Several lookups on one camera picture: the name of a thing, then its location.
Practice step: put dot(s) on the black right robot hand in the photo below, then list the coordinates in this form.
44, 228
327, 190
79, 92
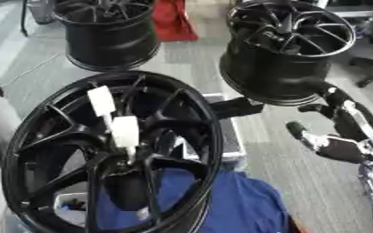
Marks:
343, 149

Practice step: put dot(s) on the black wheel rim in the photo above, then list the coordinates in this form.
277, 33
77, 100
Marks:
269, 72
110, 42

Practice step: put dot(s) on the black case with silver rim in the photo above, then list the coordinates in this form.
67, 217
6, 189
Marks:
229, 136

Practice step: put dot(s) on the black spoked wheel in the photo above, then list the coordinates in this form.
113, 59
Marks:
46, 142

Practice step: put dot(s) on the grey bin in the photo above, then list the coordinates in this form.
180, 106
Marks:
41, 10

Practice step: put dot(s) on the white plastic container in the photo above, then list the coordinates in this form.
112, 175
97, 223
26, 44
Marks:
70, 212

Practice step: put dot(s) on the red fabric bag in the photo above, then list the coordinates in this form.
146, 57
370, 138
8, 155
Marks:
172, 21

